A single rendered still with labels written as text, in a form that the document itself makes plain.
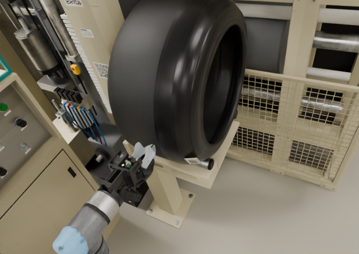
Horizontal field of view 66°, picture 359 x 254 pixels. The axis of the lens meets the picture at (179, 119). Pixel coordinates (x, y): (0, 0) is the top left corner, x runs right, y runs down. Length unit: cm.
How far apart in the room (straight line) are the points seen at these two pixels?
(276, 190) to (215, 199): 43
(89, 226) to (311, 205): 162
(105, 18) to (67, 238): 66
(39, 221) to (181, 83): 106
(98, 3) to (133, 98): 34
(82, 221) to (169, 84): 38
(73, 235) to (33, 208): 81
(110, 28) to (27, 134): 62
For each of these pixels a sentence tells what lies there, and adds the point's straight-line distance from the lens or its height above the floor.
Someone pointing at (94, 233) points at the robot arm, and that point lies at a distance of 69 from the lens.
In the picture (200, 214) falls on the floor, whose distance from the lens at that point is 198.
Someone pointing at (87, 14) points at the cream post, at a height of 145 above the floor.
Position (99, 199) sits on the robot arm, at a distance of 70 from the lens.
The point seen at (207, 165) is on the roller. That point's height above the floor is 91.
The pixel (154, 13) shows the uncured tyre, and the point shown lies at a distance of 82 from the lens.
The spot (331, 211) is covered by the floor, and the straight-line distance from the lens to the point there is 207.
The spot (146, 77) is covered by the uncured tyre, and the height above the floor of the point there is 137.
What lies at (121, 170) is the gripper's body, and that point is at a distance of 72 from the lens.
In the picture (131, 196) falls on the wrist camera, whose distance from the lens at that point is 79.
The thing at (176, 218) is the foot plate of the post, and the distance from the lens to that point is 198.
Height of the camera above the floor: 180
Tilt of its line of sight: 46 degrees down
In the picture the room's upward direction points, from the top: 13 degrees counter-clockwise
